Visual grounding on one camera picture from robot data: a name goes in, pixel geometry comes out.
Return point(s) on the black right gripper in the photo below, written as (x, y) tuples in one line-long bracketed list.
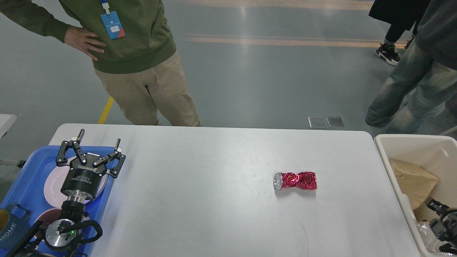
[(445, 227)]

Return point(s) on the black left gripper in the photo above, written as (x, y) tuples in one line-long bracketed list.
[(84, 178)]

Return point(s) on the clear plastic bag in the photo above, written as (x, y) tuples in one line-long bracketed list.
[(431, 243)]

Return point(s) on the pink plate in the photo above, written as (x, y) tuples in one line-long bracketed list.
[(54, 181)]

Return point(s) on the brown paper bag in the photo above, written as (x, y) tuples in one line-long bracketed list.
[(414, 181)]

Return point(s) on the white paper cup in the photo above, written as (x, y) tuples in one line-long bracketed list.
[(408, 210)]

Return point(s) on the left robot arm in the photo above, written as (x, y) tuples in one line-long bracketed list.
[(74, 229)]

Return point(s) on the beige plastic bin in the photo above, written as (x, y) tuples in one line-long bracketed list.
[(438, 156)]

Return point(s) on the white side table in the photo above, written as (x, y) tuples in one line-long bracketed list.
[(6, 121)]

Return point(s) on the teal mug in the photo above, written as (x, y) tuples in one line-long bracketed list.
[(13, 227)]

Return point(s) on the person in green sweater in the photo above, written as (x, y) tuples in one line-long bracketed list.
[(141, 71)]

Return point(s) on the person in blue jeans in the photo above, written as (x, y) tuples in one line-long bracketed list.
[(425, 78)]

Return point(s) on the blue id badge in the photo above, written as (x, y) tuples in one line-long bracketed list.
[(113, 25)]

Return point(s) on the clear floor plate right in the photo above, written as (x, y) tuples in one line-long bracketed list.
[(335, 122)]

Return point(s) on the clear floor plate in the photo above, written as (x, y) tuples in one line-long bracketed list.
[(316, 122), (335, 122)]

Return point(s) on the clear floor plate left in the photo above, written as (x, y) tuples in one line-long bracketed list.
[(316, 122)]

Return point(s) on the person in black sneakers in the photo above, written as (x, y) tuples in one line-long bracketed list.
[(402, 15)]

